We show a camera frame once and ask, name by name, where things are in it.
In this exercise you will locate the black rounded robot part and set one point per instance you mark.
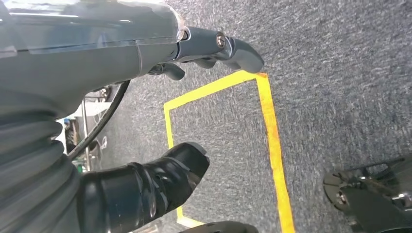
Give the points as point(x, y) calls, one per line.
point(219, 227)

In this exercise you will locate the black robot foot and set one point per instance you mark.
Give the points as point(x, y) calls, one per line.
point(370, 205)

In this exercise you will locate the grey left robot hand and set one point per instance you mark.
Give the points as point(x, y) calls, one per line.
point(80, 64)

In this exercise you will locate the yellow floor tape square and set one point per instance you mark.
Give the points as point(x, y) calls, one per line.
point(274, 144)

